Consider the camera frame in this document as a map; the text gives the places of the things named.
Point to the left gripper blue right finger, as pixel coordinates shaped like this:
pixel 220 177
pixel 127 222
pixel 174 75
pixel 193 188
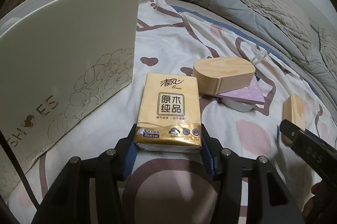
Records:
pixel 211 155

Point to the white cable tie loop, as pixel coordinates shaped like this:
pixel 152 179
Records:
pixel 259 56

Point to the purple paper envelope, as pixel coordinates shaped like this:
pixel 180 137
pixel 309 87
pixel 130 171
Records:
pixel 251 94

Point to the yellow tissue pack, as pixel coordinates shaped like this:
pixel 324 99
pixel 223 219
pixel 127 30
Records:
pixel 169 117

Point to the person's right hand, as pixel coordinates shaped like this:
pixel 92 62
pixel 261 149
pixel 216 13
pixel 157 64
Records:
pixel 321 207

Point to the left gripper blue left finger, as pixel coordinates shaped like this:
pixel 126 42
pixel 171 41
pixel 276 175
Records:
pixel 127 152

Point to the white shoe box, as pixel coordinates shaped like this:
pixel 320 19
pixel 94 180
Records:
pixel 60 60

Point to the grey quilted duvet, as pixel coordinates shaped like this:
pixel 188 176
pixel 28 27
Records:
pixel 287 27

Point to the oval wooden block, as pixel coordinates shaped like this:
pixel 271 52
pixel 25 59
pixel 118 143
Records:
pixel 222 74
pixel 293 119

